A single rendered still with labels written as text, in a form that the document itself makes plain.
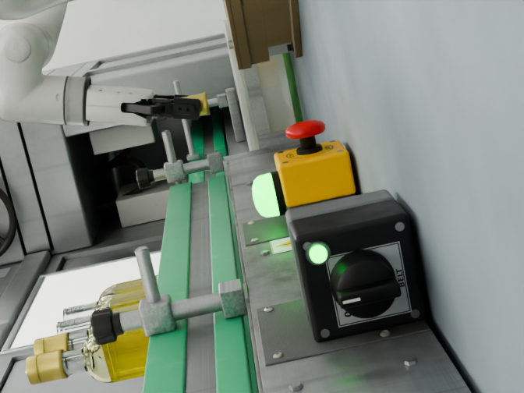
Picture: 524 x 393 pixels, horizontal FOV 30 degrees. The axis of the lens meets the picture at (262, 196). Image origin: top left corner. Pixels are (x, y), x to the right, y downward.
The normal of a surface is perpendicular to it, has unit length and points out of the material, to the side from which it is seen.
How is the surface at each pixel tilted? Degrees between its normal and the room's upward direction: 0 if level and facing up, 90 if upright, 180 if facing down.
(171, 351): 90
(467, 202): 0
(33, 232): 90
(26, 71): 100
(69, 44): 90
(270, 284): 90
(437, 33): 0
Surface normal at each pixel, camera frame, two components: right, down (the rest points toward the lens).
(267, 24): 0.19, 0.88
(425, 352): -0.20, -0.95
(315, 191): 0.06, 0.22
